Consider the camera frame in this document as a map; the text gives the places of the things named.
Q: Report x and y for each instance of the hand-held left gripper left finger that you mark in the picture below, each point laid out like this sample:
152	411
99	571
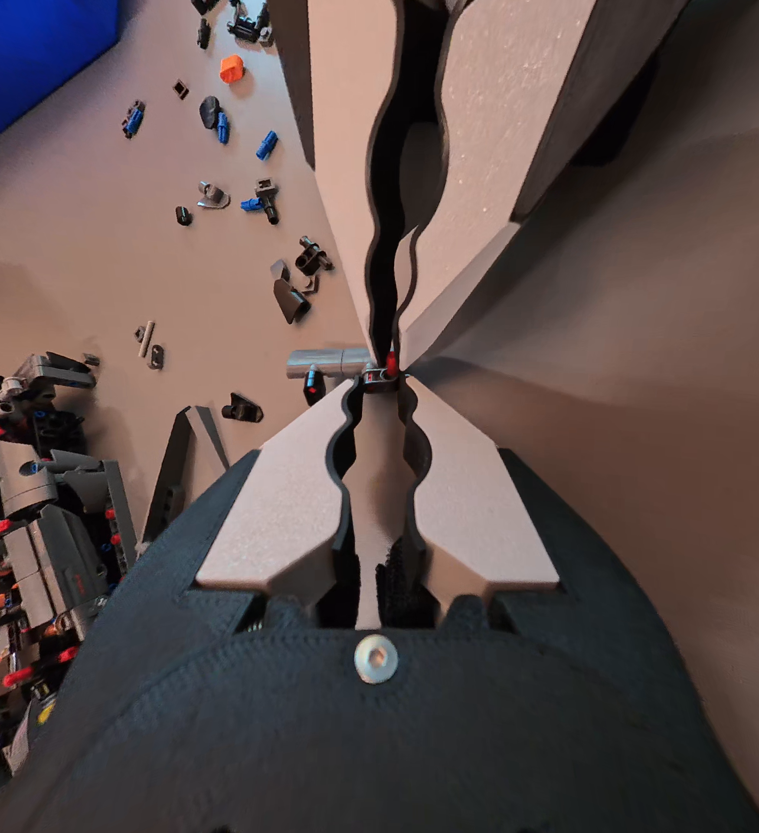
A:
269	520

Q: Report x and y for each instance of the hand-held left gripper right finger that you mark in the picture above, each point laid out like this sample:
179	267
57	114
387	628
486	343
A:
483	520

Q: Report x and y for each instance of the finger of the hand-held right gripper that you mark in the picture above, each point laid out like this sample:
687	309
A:
496	130
340	130

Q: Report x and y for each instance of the grey panel with black connector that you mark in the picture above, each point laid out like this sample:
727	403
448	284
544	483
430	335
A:
327	359

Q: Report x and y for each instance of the toy car model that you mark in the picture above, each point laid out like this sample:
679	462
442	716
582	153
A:
48	553

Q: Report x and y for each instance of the short blue pin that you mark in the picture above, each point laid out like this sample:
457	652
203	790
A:
266	144
223	128

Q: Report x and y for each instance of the blue pin with black connector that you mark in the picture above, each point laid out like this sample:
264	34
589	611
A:
267	207

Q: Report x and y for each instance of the grey triangular panel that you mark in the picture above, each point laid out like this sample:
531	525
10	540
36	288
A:
168	481

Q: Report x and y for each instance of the black rounded piece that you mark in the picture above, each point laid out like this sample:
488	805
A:
243	410

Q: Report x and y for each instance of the orange toy piece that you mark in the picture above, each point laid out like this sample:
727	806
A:
231	69

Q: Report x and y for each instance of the black cross-shaped connector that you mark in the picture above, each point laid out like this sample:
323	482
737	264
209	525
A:
311	257

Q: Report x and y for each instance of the black curved slope piece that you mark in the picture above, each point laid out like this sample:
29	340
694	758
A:
209	112

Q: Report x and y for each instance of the black beam with grey connector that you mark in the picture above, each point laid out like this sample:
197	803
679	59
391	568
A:
249	26

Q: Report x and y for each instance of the grey curved panel piece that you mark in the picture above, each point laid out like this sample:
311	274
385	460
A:
213	196

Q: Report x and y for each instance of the small black slope piece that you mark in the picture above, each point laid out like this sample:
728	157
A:
180	90

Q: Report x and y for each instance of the black toy pin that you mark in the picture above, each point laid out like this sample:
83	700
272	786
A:
204	32

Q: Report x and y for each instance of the dark grey toy piece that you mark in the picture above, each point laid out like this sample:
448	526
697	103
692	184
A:
292	300

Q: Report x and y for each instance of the black angled connector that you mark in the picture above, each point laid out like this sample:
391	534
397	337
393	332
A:
205	6

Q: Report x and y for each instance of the blue pin with dark connector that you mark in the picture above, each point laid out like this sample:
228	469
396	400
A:
133	119

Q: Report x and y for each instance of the plain blue bin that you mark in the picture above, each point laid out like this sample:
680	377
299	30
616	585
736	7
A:
21	58

